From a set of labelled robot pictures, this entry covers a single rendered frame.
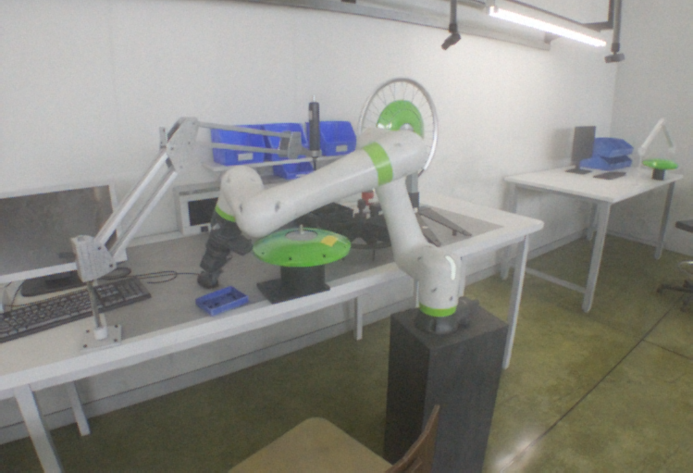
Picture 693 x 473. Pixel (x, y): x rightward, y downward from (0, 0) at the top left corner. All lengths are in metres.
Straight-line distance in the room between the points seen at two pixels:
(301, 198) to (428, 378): 0.69
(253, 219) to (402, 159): 0.40
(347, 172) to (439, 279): 0.45
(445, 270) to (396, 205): 0.25
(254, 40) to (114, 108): 0.75
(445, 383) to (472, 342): 0.16
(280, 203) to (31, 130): 1.30
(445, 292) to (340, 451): 0.54
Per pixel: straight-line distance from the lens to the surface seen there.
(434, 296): 1.28
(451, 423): 1.53
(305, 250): 1.20
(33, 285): 1.67
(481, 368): 1.46
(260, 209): 0.95
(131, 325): 1.26
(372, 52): 2.53
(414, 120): 1.93
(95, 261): 1.12
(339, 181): 1.00
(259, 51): 2.16
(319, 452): 1.20
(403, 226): 1.32
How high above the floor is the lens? 1.50
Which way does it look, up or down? 16 degrees down
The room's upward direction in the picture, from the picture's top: straight up
